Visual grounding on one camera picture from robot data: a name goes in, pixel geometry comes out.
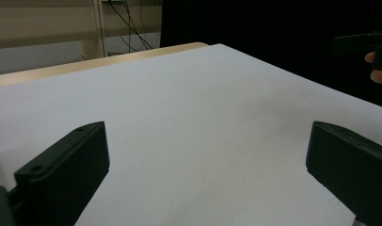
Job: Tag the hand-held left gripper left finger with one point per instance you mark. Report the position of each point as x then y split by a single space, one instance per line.
65 169

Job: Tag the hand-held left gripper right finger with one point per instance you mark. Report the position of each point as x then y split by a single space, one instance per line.
352 166

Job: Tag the black curtain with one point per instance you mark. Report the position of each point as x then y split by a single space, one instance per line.
258 28

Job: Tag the beige shelf frame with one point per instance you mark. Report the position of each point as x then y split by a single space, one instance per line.
44 22

